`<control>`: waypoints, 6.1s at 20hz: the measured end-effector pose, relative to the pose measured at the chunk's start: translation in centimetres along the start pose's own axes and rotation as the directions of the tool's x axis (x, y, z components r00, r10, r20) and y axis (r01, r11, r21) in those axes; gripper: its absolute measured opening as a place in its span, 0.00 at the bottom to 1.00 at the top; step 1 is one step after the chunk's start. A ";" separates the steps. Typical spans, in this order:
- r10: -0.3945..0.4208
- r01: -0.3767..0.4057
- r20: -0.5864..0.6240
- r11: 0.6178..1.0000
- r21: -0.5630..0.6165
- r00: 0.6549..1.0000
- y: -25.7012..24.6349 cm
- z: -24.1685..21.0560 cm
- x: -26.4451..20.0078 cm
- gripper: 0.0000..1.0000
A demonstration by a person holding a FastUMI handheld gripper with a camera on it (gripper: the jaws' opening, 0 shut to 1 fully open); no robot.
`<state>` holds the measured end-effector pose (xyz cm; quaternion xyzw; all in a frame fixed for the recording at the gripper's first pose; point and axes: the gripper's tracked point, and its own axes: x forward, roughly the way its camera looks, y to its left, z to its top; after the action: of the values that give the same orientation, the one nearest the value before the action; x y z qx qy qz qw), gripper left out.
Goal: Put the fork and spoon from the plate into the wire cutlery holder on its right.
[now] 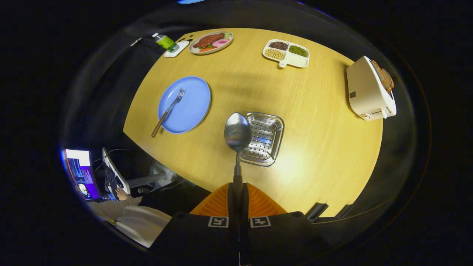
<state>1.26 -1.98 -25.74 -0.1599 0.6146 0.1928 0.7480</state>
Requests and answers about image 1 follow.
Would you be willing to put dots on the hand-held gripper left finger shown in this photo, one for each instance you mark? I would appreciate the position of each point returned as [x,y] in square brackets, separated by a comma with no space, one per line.
[199,236]

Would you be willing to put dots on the oval plate of meat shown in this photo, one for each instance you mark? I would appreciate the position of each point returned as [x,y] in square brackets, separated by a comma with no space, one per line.
[210,40]

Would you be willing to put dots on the toasted bread slice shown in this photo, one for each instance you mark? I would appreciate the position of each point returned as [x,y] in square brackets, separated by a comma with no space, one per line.
[377,70]
[388,79]

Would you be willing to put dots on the blue round plate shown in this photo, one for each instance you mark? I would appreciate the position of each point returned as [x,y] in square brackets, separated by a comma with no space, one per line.
[192,107]

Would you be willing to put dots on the perforated metal tray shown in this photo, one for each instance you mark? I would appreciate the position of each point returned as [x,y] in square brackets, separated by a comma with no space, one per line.
[264,140]

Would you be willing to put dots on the green label drink bottle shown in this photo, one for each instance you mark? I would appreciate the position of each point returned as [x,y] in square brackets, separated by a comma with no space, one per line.
[166,42]

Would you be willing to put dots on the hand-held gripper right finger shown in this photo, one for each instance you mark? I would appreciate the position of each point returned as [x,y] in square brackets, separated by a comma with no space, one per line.
[281,236]

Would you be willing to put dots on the white toaster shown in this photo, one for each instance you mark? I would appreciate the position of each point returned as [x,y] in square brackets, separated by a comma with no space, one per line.
[364,88]

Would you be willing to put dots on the silver metal clip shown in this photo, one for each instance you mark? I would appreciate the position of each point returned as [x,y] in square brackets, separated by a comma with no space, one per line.
[135,41]

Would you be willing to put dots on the white-edged laptop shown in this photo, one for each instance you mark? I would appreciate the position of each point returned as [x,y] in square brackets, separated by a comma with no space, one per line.
[114,173]

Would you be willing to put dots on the black flat bar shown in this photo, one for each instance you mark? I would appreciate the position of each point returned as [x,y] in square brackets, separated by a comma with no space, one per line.
[343,211]
[316,211]

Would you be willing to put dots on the person's white clothing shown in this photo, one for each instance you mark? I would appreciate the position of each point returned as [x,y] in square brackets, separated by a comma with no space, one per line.
[144,225]

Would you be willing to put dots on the white square coaster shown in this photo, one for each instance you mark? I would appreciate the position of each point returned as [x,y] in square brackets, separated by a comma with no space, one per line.
[181,50]

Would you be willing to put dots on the white divided dish of beans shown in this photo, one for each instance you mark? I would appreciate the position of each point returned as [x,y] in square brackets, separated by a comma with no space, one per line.
[297,61]

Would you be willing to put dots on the computer monitor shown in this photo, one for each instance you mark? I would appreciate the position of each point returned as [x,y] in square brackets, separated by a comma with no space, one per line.
[83,173]

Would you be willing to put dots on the white metal table leg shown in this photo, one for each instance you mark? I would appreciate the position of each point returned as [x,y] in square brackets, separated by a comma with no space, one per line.
[155,177]

